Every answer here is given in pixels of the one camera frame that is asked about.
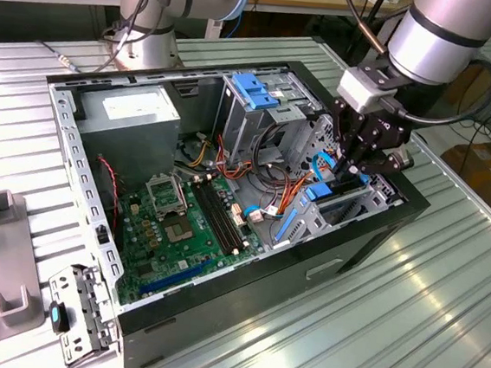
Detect black PC case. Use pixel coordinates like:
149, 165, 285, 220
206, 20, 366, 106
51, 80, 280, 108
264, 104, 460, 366
17, 36, 444, 368

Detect hinged metal slot bracket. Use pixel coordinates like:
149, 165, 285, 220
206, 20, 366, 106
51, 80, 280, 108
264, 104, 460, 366
39, 260, 128, 368

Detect blue plastic drive latch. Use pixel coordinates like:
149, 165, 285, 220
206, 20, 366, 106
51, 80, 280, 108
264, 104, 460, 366
229, 72, 281, 114

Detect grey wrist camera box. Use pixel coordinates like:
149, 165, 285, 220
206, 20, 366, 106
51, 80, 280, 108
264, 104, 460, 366
333, 65, 399, 118

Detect grey power supply unit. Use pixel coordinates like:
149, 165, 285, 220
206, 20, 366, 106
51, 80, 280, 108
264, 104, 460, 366
68, 76, 185, 196

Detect orange red wire bundle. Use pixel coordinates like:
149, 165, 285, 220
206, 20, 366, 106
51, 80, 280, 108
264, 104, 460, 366
210, 132, 320, 226

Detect grey metal drive cage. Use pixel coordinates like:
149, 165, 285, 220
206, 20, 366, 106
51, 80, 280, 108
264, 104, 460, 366
210, 66, 326, 174

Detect green motherboard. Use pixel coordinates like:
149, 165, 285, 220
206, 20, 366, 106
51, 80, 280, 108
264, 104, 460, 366
107, 163, 273, 319

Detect black RAM slot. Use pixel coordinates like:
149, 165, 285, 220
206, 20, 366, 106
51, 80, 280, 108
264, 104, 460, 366
190, 176, 245, 255
201, 173, 256, 250
184, 178, 239, 256
195, 175, 250, 252

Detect blue wire with white tag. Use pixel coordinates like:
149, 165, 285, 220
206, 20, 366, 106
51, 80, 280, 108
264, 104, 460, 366
241, 201, 279, 226

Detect black plastic clip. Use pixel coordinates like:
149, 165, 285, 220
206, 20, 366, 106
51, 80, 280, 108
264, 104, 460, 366
94, 223, 112, 246

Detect grey metal disk bay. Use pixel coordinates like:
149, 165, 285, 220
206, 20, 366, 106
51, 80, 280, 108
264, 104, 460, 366
272, 109, 411, 261

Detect red black fan wire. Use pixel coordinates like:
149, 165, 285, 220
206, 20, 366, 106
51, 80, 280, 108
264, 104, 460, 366
91, 155, 126, 225

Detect CPU socket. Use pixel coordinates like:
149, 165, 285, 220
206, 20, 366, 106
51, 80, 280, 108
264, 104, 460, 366
159, 212, 198, 248

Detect large flat cardboard box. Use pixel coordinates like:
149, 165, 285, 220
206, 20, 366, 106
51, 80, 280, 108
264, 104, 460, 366
436, 139, 491, 226

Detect blue expansion slot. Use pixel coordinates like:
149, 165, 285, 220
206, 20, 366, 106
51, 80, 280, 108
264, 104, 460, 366
138, 249, 214, 303

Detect yellow orange wires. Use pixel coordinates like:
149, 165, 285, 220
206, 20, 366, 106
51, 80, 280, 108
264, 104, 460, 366
184, 138, 210, 169

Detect hard disk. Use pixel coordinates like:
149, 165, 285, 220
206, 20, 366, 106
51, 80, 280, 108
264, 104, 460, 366
273, 165, 371, 254

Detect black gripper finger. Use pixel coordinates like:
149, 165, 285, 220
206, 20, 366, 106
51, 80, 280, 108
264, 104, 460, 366
350, 143, 416, 182
326, 97, 367, 181

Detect grey cable with metal plug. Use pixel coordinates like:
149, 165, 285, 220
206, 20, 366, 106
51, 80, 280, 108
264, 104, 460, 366
34, 40, 112, 77

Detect black latch with blue inset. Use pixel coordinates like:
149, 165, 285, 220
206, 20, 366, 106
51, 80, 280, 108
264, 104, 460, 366
46, 299, 74, 336

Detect metal socket cover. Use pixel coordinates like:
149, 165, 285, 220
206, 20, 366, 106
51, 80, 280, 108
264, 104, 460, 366
141, 172, 193, 221

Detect long blue SATA wire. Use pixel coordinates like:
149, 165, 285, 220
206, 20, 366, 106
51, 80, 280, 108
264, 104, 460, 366
310, 148, 341, 181

